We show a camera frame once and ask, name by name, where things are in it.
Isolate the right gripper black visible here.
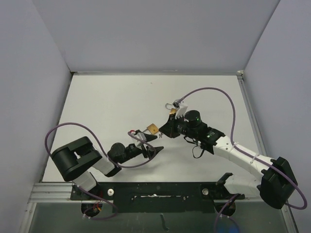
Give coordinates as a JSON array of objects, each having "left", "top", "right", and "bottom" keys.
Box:
[{"left": 160, "top": 113, "right": 198, "bottom": 139}]

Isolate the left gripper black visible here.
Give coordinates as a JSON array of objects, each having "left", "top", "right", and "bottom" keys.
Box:
[{"left": 118, "top": 133, "right": 163, "bottom": 164}]

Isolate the small brass padlock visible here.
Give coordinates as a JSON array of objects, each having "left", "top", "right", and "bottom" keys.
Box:
[{"left": 165, "top": 103, "right": 177, "bottom": 115}]

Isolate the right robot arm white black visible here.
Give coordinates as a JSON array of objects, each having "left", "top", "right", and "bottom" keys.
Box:
[{"left": 159, "top": 110, "right": 297, "bottom": 209}]

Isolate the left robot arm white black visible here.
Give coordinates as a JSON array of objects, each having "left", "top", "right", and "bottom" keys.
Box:
[{"left": 51, "top": 136, "right": 164, "bottom": 200}]

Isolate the long shackle brass padlock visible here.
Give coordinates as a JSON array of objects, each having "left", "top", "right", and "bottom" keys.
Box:
[{"left": 143, "top": 123, "right": 159, "bottom": 135}]

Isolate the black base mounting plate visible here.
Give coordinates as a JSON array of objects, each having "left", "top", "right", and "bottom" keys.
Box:
[{"left": 70, "top": 181, "right": 245, "bottom": 214}]

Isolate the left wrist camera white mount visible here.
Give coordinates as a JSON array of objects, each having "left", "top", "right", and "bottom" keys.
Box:
[{"left": 128, "top": 130, "right": 147, "bottom": 147}]

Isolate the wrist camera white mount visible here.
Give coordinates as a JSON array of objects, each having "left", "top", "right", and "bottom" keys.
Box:
[
  {"left": 128, "top": 130, "right": 147, "bottom": 147},
  {"left": 173, "top": 99, "right": 188, "bottom": 119}
]

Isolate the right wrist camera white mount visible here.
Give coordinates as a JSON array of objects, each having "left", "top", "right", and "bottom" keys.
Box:
[{"left": 173, "top": 99, "right": 188, "bottom": 119}]

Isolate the aluminium frame rail right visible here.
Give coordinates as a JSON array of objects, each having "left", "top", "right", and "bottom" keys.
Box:
[{"left": 237, "top": 70, "right": 298, "bottom": 233}]

